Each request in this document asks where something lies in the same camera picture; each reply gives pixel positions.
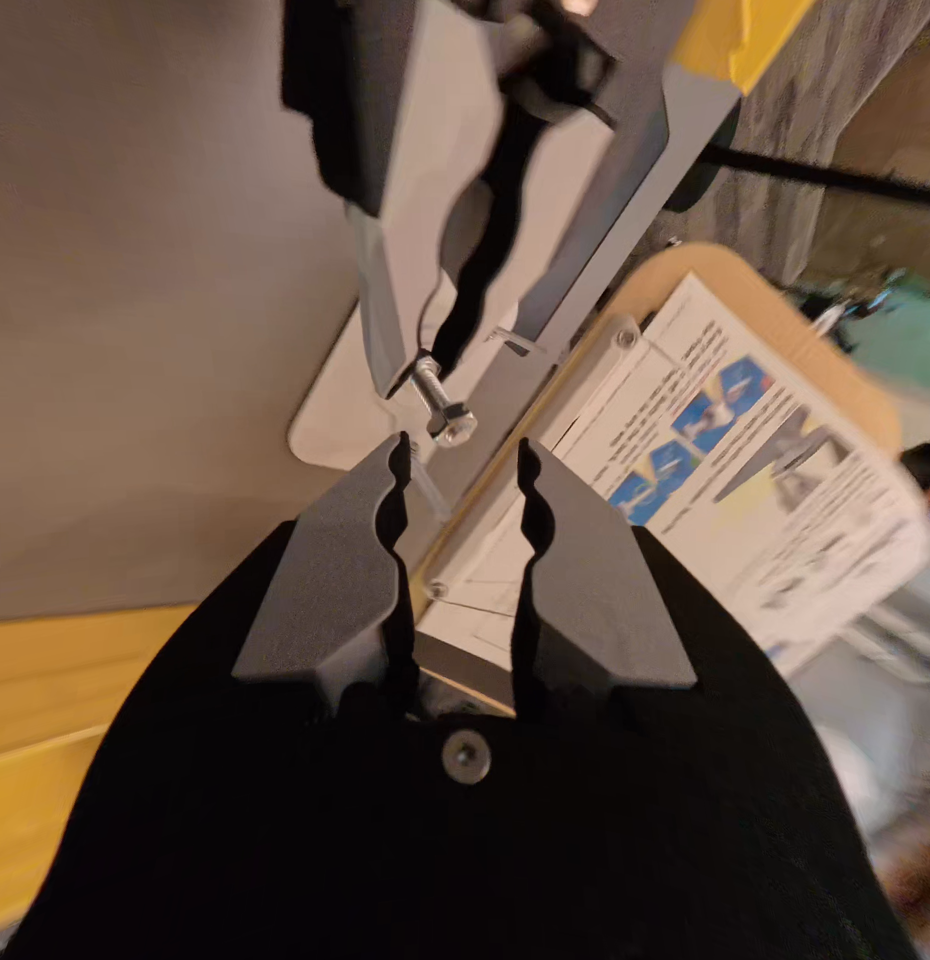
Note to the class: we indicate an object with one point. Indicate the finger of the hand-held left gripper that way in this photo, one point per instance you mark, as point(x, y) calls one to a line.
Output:
point(555, 195)
point(427, 135)

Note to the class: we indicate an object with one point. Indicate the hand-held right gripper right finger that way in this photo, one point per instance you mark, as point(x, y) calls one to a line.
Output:
point(600, 600)

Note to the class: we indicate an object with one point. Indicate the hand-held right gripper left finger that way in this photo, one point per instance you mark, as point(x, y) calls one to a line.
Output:
point(322, 585)

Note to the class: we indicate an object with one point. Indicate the silver hex nut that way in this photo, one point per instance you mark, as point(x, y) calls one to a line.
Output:
point(453, 429)

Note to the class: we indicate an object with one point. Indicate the silver hex bolt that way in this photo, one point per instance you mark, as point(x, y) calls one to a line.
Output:
point(423, 379)

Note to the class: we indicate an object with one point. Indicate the dark grey desk flap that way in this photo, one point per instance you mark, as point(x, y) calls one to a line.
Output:
point(630, 187)

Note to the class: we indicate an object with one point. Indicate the white stand strut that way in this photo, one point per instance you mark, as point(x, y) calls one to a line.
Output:
point(513, 341)

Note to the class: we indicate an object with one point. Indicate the white sheet clip bar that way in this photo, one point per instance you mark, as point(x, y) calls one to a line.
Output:
point(585, 390)

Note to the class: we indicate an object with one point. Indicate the wooden sheet board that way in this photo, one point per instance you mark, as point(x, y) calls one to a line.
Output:
point(734, 277)

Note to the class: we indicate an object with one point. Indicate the printed instruction sheet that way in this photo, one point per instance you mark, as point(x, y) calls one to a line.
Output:
point(779, 495)

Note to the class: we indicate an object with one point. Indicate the yellow plastic bin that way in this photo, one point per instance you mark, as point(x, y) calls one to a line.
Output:
point(742, 37)

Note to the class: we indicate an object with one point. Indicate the black bar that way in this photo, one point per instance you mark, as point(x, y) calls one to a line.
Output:
point(824, 174)

